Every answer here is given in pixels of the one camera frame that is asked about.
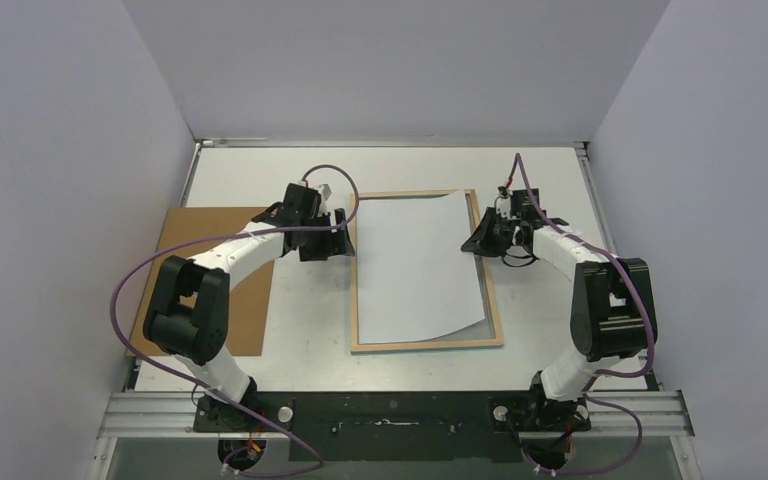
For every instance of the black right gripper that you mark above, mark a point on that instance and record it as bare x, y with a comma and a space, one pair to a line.
490, 234

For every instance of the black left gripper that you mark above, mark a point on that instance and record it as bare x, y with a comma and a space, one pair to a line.
334, 244

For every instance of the hot air balloon photo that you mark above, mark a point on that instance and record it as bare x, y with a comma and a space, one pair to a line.
417, 265

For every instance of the blue wooden picture frame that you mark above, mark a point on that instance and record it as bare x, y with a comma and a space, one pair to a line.
424, 346

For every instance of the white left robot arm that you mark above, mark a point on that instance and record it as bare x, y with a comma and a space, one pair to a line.
189, 309

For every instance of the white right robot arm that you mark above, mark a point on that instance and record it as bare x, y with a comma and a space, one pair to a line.
612, 306

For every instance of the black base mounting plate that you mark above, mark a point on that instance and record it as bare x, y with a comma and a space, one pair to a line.
498, 426

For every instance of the aluminium front rail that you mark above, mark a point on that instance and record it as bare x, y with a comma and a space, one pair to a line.
172, 415

